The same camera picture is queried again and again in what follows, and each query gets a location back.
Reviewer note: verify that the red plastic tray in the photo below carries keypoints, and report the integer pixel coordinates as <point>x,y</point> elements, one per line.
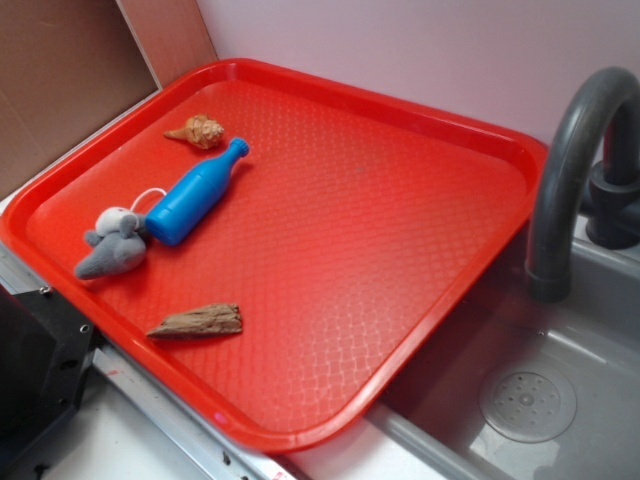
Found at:
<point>353,226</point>

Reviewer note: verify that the brown driftwood piece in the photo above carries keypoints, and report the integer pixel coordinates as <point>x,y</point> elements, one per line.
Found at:
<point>212,320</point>

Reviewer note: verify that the grey curved faucet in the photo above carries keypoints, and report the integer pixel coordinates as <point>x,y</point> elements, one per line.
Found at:
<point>592,168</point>

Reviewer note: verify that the grey plastic sink basin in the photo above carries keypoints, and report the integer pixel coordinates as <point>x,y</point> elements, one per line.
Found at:
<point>592,338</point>

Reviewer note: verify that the grey plush mouse toy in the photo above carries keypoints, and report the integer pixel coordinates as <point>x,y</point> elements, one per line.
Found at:
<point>118,241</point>

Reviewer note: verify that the aluminium frame rail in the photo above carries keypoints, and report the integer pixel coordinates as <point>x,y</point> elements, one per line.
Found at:
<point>130,427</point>

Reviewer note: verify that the blue plastic bottle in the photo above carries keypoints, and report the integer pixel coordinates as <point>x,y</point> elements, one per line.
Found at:
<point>173,218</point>

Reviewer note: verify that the brown cardboard panel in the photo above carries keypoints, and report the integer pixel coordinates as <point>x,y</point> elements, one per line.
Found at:
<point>68,68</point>

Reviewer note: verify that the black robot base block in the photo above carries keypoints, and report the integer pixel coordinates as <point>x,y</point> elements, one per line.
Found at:
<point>46,350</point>

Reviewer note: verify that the brown conch seashell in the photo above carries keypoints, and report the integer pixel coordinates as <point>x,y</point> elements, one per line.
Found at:
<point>199,131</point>

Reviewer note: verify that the round sink drain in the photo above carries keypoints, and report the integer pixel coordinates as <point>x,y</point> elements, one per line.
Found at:
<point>527,402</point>

